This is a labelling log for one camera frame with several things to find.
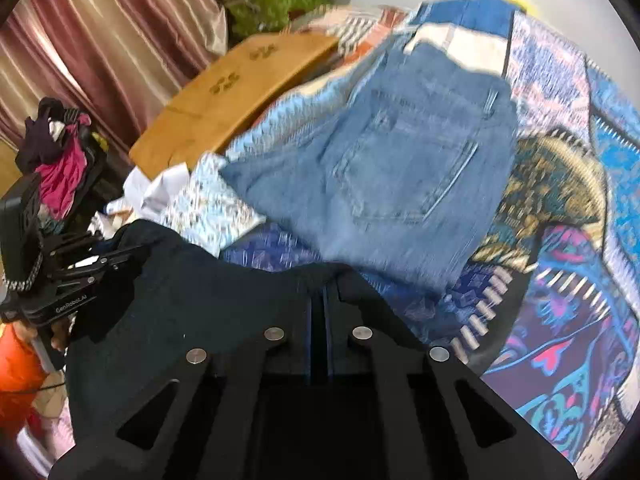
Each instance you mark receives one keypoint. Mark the dark navy pants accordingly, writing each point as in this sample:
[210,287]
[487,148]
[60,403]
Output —
[200,300]

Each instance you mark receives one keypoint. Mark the pile of dark pink clothes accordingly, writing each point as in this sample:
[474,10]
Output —
[60,160]

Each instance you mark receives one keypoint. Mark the person's left hand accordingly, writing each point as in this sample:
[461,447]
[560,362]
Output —
[60,334]

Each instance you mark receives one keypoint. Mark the person's orange clothing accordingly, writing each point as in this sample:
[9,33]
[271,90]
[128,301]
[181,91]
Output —
[17,375]

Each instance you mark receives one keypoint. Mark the blue denim jeans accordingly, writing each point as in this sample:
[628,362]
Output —
[400,170]

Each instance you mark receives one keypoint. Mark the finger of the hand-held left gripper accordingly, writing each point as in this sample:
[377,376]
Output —
[107,262]
[95,246]

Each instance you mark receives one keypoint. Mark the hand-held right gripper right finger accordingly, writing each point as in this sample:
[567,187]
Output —
[328,312]

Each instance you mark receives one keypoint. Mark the colourful printed blanket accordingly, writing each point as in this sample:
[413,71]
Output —
[560,240]

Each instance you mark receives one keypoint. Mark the green patterned bag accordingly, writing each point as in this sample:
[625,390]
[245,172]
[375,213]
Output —
[280,2]

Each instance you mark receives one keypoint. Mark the brown wooden board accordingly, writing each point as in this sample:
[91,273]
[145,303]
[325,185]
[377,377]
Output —
[220,105]

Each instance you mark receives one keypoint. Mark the white crumpled cloth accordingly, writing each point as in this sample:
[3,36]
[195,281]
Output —
[152,187]

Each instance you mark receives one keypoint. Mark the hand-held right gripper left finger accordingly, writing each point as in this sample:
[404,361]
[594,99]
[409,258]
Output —
[314,312]

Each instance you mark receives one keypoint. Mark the blue and white cloth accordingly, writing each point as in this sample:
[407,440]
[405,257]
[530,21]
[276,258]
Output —
[465,35]

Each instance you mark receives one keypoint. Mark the striped maroon curtain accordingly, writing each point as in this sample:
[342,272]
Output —
[110,45]

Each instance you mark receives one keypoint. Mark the light blue patterned cloth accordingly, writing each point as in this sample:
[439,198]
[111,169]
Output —
[225,200]

